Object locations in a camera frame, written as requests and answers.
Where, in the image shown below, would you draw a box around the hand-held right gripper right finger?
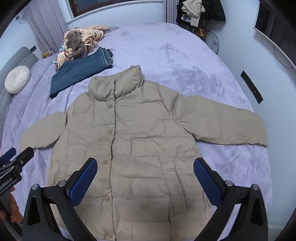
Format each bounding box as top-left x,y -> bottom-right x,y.
193,158 -> 269,241

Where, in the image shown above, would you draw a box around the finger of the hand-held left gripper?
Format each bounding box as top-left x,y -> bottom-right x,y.
5,146 -> 35,171
0,147 -> 16,164

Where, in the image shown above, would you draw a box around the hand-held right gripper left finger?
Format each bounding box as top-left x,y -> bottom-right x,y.
22,158 -> 99,241

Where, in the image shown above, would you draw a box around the beige puffer jacket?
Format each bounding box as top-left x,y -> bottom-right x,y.
20,65 -> 269,241
181,0 -> 206,27

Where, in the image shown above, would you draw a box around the person's left hand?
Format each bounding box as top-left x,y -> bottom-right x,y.
0,186 -> 24,224

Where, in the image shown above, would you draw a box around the white round cushion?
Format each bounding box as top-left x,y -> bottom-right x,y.
5,65 -> 31,94

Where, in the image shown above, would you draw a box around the grey quilted headboard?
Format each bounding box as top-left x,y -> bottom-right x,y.
0,46 -> 39,130

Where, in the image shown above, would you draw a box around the blue jeans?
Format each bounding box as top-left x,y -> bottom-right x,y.
50,46 -> 114,100

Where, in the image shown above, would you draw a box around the colourful printed cloth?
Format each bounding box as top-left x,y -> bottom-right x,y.
54,45 -> 65,68

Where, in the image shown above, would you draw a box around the brown plush garment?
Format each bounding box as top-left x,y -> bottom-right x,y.
64,31 -> 88,58

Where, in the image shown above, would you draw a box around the bed with lilac blanket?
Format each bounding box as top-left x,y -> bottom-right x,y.
0,22 -> 273,241

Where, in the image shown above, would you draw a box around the pale pleated curtain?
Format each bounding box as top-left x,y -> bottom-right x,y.
165,0 -> 178,25
23,0 -> 70,55

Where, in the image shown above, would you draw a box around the striped fleece garment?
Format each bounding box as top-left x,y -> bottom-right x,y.
55,25 -> 110,70

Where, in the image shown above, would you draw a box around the standing fan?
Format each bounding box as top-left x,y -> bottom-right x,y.
203,31 -> 220,55

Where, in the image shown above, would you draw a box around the beige hanging puffer jacket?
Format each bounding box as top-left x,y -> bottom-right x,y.
181,0 -> 206,27

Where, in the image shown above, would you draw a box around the dark framed window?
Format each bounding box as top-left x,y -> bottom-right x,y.
70,0 -> 166,18

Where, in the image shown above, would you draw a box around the black wall strip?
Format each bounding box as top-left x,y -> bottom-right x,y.
240,70 -> 264,104

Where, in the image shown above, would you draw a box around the television cable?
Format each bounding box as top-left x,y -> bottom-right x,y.
273,44 -> 296,69

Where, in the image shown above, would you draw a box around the wall-mounted television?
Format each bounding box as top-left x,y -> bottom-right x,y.
253,0 -> 296,61

